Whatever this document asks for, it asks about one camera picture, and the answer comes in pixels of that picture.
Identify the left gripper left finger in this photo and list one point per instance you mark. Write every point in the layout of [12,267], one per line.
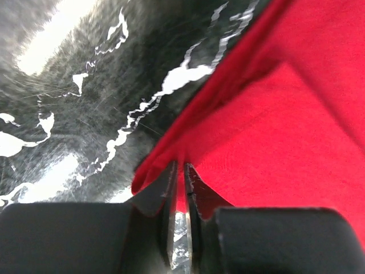
[131,237]

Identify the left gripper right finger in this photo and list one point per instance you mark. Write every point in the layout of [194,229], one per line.
[229,239]

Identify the red t-shirt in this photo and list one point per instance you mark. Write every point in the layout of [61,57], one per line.
[280,123]

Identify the black marble pattern mat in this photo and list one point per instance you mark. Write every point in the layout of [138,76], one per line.
[88,89]

